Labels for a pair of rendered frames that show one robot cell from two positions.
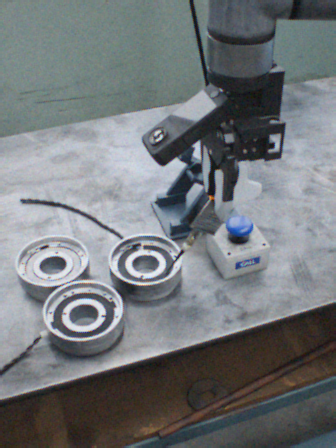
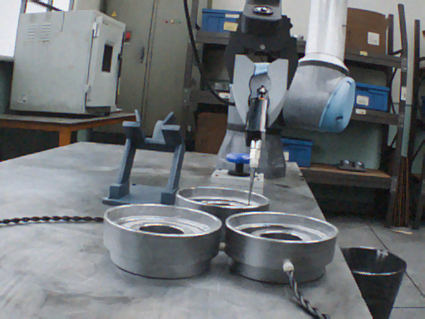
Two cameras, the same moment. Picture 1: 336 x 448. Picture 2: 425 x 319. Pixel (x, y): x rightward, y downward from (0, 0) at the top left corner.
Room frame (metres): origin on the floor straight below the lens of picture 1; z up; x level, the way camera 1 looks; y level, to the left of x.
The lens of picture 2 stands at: (0.42, 0.52, 0.95)
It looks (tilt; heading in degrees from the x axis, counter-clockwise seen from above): 7 degrees down; 295
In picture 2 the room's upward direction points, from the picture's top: 5 degrees clockwise
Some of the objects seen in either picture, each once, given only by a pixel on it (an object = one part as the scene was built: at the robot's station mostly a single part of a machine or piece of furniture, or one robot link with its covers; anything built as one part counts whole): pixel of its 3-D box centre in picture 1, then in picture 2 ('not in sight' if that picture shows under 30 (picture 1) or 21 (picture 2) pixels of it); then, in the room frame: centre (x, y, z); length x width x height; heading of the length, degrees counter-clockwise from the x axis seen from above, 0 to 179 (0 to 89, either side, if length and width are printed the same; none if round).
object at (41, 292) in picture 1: (53, 269); (161, 239); (0.63, 0.17, 0.82); 0.10 x 0.10 x 0.04
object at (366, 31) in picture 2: not in sight; (359, 32); (1.03, -3.64, 1.70); 0.56 x 0.36 x 0.39; 15
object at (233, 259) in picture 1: (241, 246); (237, 188); (0.67, -0.11, 0.82); 0.08 x 0.07 x 0.05; 110
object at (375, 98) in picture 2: not in sight; (358, 95); (1.03, -3.67, 1.11); 0.52 x 0.38 x 0.22; 20
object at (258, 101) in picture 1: (241, 112); (266, 16); (0.64, -0.09, 1.07); 0.09 x 0.08 x 0.12; 108
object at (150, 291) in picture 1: (145, 268); (221, 213); (0.63, 0.03, 0.82); 0.10 x 0.10 x 0.04
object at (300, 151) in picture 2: not in sight; (281, 149); (1.64, -3.45, 0.56); 0.52 x 0.38 x 0.22; 17
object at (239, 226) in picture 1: (238, 234); (238, 171); (0.67, -0.10, 0.85); 0.04 x 0.04 x 0.05
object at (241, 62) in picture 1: (238, 49); not in sight; (0.64, -0.08, 1.15); 0.08 x 0.08 x 0.05
